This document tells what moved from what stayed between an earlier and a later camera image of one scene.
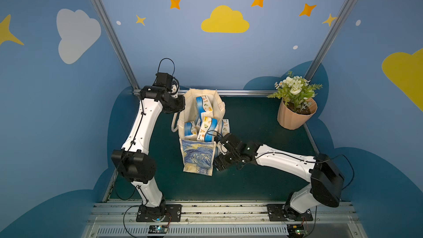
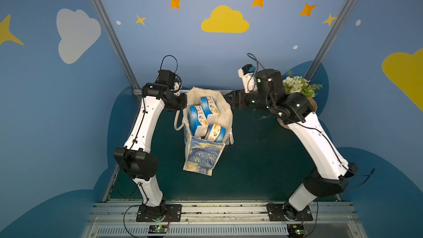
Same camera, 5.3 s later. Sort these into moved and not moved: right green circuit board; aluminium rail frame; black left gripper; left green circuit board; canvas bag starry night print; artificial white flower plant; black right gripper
Moved: black right gripper; canvas bag starry night print
Not moved: black left gripper; artificial white flower plant; right green circuit board; left green circuit board; aluminium rail frame
